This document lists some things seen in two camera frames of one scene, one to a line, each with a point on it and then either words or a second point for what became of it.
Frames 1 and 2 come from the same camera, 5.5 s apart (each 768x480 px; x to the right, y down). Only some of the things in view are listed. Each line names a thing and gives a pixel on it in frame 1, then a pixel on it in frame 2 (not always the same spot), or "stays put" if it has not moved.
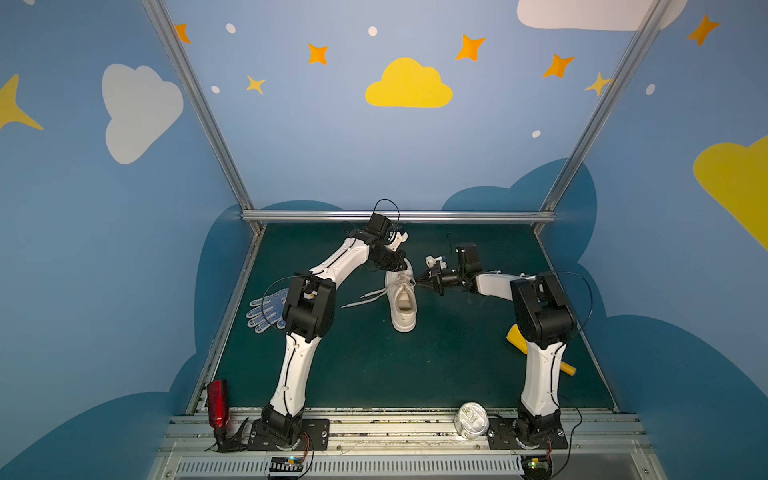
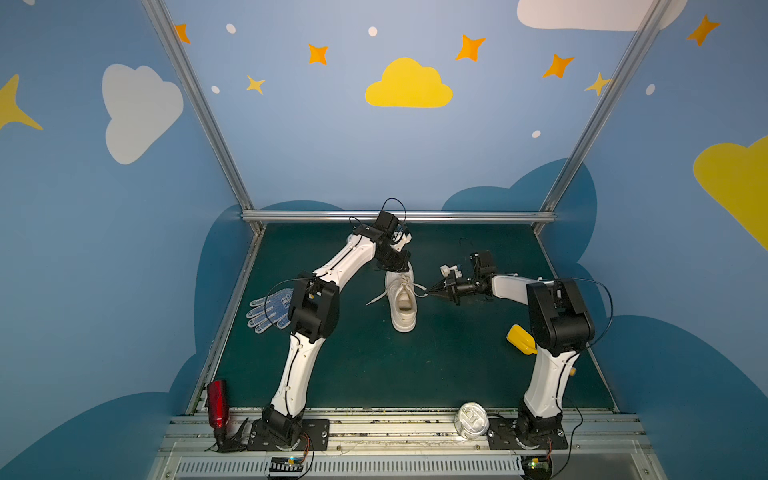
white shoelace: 380,292 -> 405,281
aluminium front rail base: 418,444 stays put
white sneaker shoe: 402,298 stays put
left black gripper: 392,259 stays put
